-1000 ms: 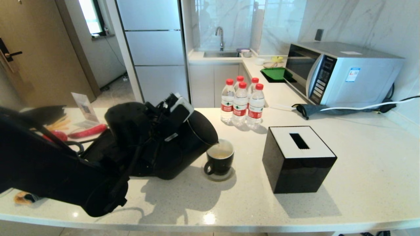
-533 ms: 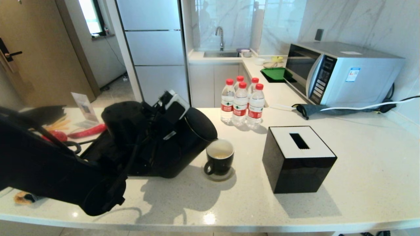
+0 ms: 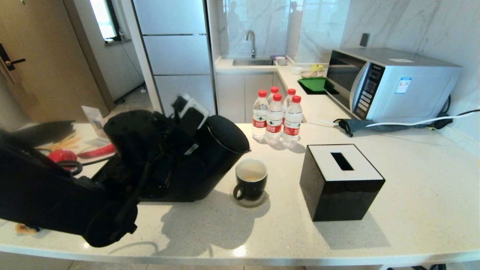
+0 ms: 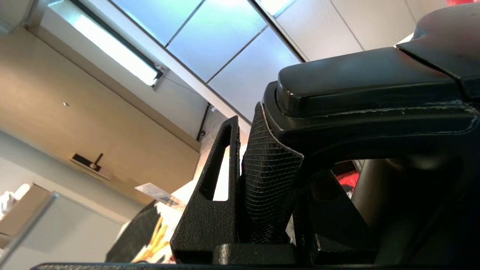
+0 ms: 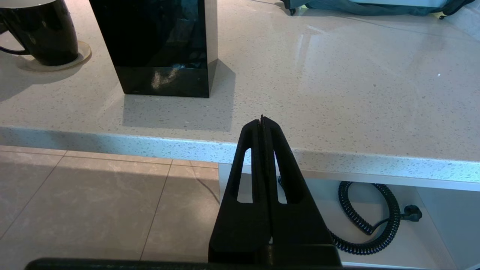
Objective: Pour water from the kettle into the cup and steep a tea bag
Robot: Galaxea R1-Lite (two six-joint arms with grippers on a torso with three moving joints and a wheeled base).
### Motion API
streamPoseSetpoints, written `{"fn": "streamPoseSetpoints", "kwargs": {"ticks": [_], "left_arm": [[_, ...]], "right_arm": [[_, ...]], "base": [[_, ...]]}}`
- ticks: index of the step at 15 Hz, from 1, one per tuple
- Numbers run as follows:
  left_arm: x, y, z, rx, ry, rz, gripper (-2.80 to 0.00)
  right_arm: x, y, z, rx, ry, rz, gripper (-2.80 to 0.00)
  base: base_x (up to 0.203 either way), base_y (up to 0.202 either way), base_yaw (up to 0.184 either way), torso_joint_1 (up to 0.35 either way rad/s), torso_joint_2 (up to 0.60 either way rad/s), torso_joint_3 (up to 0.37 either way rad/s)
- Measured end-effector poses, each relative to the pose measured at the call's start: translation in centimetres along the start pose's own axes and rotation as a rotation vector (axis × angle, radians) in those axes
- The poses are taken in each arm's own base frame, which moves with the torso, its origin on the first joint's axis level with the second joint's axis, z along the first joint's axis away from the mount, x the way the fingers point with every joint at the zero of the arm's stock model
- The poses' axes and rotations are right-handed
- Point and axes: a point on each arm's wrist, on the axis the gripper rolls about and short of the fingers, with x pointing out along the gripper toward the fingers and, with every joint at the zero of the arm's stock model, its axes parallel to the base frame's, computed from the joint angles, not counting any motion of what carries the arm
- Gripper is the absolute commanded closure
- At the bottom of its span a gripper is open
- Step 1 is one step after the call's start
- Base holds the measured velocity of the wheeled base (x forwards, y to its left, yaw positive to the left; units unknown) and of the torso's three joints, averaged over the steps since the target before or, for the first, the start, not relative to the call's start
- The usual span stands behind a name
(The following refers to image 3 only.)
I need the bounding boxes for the black door handle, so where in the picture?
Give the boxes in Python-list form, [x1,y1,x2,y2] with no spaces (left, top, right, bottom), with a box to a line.
[0,43,26,72]

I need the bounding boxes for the window with dark frame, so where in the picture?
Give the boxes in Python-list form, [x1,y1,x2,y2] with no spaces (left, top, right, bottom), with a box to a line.
[89,0,122,44]

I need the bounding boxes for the white cable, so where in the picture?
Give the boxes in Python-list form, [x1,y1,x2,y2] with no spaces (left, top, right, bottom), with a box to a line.
[307,111,480,128]

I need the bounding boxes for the black power cable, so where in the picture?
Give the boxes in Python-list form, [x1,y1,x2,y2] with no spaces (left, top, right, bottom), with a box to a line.
[427,96,480,130]

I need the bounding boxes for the thin black cable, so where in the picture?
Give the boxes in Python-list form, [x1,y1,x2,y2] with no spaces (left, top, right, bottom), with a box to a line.
[56,160,84,176]

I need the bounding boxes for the green plastic board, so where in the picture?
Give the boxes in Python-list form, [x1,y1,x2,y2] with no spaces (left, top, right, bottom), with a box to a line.
[298,77,334,92]

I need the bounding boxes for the round beige coaster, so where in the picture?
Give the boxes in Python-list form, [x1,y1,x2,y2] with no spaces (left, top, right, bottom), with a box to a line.
[230,187,269,208]

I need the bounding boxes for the orange toy french fry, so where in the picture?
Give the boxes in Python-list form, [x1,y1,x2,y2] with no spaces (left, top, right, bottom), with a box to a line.
[56,133,81,146]
[37,142,81,150]

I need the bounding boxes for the black coiled cable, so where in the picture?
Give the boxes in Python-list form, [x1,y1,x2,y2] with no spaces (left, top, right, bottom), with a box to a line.
[386,265,449,270]

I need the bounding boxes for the black mug white inside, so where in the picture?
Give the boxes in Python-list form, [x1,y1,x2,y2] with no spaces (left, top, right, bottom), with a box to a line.
[233,159,269,202]

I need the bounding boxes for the white sink base cabinet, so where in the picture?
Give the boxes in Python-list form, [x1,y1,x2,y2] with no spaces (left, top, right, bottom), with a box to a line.
[216,71,280,123]

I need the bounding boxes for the brown wooden door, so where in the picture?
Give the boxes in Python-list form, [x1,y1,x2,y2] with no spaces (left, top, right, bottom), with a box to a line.
[0,0,109,124]

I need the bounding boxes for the white refrigerator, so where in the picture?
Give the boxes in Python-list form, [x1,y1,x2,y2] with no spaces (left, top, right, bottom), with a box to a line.
[131,0,218,123]

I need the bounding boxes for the acrylic wifi sign stand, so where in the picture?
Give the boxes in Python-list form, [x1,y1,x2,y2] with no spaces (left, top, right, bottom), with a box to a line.
[81,106,111,147]

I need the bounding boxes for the black electric kettle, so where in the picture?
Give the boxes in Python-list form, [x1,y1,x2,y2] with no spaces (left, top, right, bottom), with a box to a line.
[169,114,251,202]

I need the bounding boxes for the steel kitchen sink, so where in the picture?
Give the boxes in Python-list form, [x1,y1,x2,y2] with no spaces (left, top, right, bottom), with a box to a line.
[232,58,274,67]

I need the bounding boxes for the red toy round fruit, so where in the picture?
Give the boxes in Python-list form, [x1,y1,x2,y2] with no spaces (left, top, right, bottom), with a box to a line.
[48,149,78,164]

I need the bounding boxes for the chrome sink faucet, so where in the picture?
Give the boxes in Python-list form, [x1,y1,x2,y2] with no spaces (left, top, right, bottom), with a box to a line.
[246,30,257,59]

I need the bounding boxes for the red toy chili pepper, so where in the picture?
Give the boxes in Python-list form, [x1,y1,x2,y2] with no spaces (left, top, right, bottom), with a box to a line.
[78,144,117,159]

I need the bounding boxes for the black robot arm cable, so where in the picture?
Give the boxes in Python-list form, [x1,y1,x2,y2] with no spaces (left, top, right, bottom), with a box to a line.
[112,161,154,240]

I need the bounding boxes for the black white tissue box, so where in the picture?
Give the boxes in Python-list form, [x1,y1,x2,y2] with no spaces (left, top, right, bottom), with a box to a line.
[299,144,386,222]

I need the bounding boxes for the silver microwave oven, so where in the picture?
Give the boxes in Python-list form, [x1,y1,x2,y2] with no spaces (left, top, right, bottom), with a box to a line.
[324,48,462,122]

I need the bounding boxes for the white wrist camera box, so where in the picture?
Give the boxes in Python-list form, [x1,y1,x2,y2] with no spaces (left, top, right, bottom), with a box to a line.
[172,94,210,135]

